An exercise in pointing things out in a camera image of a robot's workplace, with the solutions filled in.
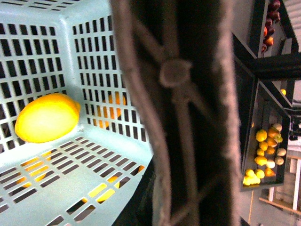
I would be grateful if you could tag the brown basket handle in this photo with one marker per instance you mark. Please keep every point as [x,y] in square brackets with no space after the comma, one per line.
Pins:
[178,65]

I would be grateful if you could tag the light blue plastic basket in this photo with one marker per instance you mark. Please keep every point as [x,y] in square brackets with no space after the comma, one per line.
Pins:
[87,177]

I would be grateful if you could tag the yellow lemon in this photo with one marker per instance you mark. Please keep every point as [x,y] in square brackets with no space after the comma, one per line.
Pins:
[47,118]

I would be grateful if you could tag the black fruit display shelf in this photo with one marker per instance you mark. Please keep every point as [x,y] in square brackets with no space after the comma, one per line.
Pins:
[267,64]

